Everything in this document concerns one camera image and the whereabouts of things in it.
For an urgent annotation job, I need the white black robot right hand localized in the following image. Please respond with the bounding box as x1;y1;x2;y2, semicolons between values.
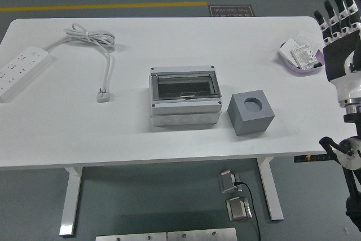
314;0;361;103

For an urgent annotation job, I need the transparent hinged box lid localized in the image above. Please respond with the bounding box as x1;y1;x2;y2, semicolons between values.
151;71;221;102

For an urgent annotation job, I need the white flat card box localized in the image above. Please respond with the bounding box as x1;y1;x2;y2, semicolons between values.
279;38;300;63

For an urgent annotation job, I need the grey cube battery holder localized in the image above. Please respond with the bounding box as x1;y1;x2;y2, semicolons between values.
227;89;276;137

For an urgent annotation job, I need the grey plastic junction box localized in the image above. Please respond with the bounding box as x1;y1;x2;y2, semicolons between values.
148;65;223;128

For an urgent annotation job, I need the white socket panel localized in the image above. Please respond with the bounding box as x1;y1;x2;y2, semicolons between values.
290;42;316;70

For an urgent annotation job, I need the clear plastic bag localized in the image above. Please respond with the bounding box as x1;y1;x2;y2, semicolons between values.
294;29;322;52

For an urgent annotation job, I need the purple shallow tray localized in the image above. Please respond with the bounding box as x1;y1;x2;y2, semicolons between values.
279;42;325;77

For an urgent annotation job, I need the black table control panel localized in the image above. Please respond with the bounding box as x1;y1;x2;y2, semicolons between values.
293;155;338;164

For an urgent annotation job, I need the dark floor sign mat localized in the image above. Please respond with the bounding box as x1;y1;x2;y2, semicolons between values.
208;4;256;17

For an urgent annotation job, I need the white table leg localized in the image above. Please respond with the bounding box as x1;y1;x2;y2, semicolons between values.
256;156;285;221
58;166;84;238

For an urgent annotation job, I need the metal foot pedal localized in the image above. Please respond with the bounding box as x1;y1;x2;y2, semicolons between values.
218;169;242;195
226;196;253;222

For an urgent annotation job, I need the grey metal plate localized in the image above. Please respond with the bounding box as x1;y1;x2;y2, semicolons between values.
166;227;237;241
95;231;168;241

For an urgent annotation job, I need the white power plug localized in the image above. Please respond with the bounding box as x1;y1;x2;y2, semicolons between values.
96;87;111;103

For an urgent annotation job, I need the yellow floor tape line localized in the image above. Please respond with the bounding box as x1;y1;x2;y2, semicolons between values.
0;1;209;12

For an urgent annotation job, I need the white power strip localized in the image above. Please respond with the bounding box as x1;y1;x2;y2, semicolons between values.
0;45;54;103

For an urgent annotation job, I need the black pedal cable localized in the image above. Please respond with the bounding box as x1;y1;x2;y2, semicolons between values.
234;181;262;241

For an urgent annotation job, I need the white power cable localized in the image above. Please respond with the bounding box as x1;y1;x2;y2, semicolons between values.
43;23;116;91

